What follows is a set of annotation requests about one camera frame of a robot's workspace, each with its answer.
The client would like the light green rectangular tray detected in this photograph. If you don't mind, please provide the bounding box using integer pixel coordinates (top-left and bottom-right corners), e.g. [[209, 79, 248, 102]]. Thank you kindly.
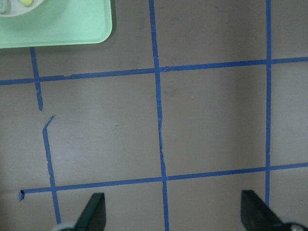
[[0, 0, 113, 49]]

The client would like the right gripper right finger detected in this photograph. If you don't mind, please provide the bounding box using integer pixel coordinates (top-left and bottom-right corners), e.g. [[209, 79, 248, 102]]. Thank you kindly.
[[241, 190, 289, 231]]

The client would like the yellow plastic fork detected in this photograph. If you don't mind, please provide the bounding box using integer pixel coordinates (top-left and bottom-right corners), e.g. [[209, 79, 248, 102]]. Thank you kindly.
[[20, 0, 33, 7]]

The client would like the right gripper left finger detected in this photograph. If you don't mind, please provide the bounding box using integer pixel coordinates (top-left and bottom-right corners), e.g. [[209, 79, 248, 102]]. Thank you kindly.
[[73, 193, 106, 231]]

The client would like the pale green plastic spoon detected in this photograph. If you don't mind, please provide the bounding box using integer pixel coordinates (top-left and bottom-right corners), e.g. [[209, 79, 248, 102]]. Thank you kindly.
[[0, 0, 10, 14]]

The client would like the round beige plate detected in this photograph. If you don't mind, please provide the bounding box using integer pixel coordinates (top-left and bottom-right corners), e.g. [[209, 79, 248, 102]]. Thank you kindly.
[[0, 0, 45, 17]]

